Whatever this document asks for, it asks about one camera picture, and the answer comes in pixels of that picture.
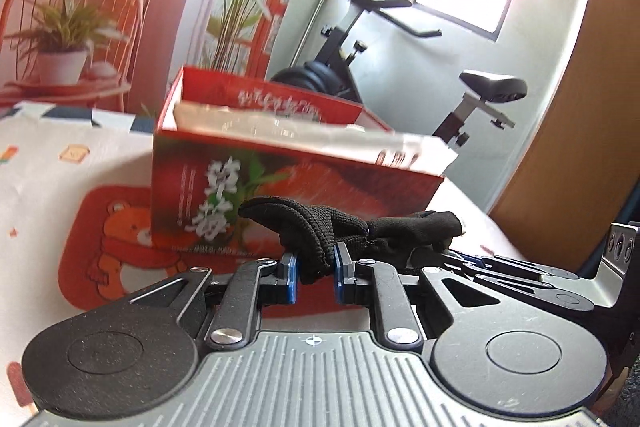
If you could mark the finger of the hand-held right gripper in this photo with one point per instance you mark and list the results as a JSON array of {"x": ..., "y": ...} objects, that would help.
[
  {"x": 540, "y": 292},
  {"x": 520, "y": 266}
]

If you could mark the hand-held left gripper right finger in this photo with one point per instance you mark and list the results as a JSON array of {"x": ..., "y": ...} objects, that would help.
[{"x": 342, "y": 277}]

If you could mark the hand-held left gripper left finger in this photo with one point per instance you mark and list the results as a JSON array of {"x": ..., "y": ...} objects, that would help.
[{"x": 290, "y": 279}]

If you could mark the black knitted glove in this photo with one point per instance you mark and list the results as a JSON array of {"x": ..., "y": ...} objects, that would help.
[{"x": 300, "y": 227}]

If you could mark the red cardboard box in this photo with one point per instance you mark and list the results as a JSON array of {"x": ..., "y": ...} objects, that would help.
[{"x": 200, "y": 167}]

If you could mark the wooden board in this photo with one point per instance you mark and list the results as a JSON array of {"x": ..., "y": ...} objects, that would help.
[{"x": 600, "y": 107}]

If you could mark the black exercise bike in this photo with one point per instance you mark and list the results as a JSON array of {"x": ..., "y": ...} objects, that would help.
[{"x": 325, "y": 72}]

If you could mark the printed tablecloth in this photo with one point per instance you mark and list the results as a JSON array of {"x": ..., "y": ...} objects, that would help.
[{"x": 50, "y": 167}]

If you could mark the metal pole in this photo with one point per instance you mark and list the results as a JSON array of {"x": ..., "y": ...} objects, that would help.
[{"x": 320, "y": 9}]

